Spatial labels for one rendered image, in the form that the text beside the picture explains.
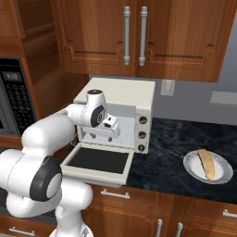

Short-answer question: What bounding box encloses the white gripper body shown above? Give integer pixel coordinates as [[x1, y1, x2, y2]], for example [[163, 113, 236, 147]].
[[81, 121, 121, 140]]

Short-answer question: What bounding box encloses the cream toaster oven door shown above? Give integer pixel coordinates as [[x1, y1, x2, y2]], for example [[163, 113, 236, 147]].
[[60, 142, 136, 187]]

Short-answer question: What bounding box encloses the cream toaster oven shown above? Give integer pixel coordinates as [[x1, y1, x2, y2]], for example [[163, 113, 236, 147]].
[[72, 77, 156, 155]]

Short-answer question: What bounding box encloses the white round plate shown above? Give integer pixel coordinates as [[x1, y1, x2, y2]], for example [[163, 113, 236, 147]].
[[182, 150, 234, 186]]

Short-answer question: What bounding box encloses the black built-in microwave oven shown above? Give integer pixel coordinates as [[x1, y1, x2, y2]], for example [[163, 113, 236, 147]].
[[0, 56, 38, 137]]

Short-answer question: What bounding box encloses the wooden base cupboard door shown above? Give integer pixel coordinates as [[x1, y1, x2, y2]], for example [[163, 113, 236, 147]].
[[166, 220, 237, 237], [81, 207, 169, 237]]

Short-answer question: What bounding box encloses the brown baguette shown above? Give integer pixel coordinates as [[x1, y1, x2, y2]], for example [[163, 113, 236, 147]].
[[196, 148, 217, 182]]

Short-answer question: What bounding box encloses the wooden drawer front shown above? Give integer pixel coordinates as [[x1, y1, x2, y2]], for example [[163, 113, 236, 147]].
[[0, 213, 58, 237], [172, 194, 237, 231], [82, 183, 176, 220]]

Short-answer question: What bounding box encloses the tall wooden cabinet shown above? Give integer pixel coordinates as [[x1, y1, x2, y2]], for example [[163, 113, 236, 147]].
[[0, 0, 91, 156]]

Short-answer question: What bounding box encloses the toaster oven wire rack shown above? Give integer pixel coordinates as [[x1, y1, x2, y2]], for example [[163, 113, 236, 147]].
[[78, 135, 136, 152]]

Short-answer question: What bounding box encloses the silver drawer handle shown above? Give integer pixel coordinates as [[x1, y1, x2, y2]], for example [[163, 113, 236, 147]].
[[100, 188, 131, 200], [8, 226, 36, 237], [222, 208, 237, 218]]

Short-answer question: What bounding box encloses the white wall outlet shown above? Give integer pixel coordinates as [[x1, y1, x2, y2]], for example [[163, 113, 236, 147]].
[[160, 79, 176, 97]]

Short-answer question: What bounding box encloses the long silver cupboard handle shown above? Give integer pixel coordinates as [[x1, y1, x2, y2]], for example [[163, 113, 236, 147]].
[[123, 6, 131, 67], [138, 6, 149, 68]]

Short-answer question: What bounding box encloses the short silver cupboard handle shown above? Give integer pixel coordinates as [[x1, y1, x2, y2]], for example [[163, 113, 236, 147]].
[[155, 218, 164, 237], [175, 221, 184, 237]]

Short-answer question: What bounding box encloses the wooden wall cupboard door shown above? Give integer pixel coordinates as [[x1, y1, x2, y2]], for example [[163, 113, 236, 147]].
[[51, 0, 137, 78], [134, 0, 237, 83]]

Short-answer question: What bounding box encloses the pale grey wall plate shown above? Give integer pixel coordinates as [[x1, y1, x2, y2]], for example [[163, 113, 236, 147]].
[[209, 91, 237, 106]]

